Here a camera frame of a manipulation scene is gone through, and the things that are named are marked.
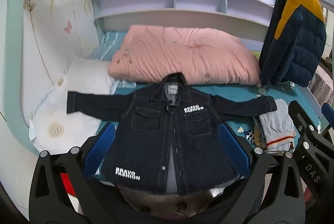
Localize white pillow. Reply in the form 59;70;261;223
29;54;119;155

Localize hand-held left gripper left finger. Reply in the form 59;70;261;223
29;122;117;224

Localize teal quilted bedspread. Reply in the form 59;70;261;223
92;78;315;183

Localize navy and yellow puffer jacket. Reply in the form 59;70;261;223
258;0;327;88

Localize pink floral cloth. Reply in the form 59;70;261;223
307;67;334;108

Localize dark denim jacket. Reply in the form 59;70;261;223
66;72;277;197

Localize light blue striped sheet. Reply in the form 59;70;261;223
87;31;139;89

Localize white floral bed panel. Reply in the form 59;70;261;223
23;0;106;123

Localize folded grey pants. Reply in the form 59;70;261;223
257;99;297;154

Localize pink embroidered quilt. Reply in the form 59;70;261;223
108;24;261;86

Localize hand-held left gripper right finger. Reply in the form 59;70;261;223
218;122;314;224

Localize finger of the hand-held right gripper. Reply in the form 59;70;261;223
321;103;334;134
288;100;324;142

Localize light blue folded clothes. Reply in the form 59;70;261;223
253;123;267;149

